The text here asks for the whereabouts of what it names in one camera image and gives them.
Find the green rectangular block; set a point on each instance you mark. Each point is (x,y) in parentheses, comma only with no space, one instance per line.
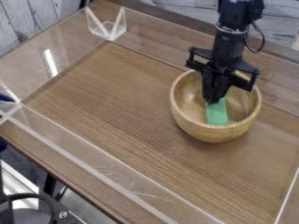
(217,115)

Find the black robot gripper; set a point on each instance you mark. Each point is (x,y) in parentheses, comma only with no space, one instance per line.
(222,65)

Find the clear acrylic corner bracket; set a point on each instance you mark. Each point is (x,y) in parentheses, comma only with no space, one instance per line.
(109,30)

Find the black table leg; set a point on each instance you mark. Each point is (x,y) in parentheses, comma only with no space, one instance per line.
(50,185)

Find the black chair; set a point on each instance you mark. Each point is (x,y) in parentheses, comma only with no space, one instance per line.
(57,215)

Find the clear acrylic tray wall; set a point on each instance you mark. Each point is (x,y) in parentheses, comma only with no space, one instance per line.
(91,118)

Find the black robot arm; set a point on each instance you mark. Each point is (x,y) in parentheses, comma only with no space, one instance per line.
(238,14)

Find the brown wooden bowl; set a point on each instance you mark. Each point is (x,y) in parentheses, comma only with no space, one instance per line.
(244,106)

